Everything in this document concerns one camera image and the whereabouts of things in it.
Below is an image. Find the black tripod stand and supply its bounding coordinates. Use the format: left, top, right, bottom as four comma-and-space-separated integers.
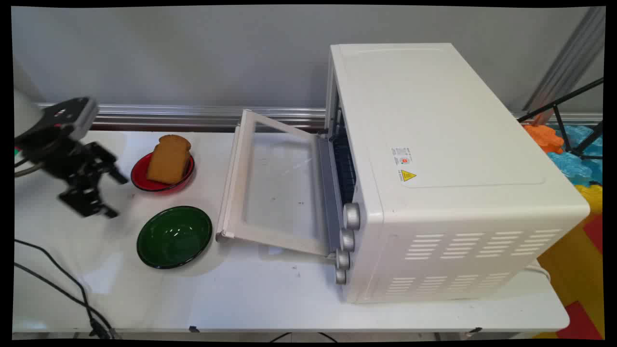
518, 77, 605, 160

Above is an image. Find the blue foam mat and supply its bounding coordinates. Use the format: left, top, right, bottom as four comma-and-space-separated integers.
546, 124, 604, 187

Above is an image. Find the aluminium frame post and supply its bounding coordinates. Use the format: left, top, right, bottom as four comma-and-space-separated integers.
523, 6, 606, 125

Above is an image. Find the glass oven door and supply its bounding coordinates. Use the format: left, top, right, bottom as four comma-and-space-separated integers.
215, 109, 338, 257

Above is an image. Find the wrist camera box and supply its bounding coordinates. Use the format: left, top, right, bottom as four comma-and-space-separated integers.
35, 97, 100, 141

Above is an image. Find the green bowl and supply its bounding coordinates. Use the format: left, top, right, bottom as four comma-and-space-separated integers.
136, 206, 213, 269

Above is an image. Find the black cable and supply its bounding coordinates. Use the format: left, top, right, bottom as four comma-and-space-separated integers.
13, 262, 119, 339
13, 239, 97, 333

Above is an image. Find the yellow foam mat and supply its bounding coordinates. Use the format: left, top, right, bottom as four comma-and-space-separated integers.
533, 184, 605, 339

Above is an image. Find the brown bread slice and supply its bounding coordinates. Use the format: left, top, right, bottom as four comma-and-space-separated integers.
147, 134, 192, 186

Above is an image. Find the aluminium frame rail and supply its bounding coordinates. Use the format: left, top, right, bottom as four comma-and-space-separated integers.
36, 103, 603, 132

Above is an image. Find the orange foam mat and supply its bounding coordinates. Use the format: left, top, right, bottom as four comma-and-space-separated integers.
523, 123, 564, 155

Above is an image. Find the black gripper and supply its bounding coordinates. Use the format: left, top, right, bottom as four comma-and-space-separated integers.
18, 136, 129, 219

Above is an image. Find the white oven power cord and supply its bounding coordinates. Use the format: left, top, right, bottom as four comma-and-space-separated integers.
524, 262, 551, 283

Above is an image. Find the white toaster oven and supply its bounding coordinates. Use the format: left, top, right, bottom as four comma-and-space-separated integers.
325, 43, 590, 305

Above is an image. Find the red plate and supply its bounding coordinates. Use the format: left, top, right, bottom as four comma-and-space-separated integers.
131, 152, 195, 192

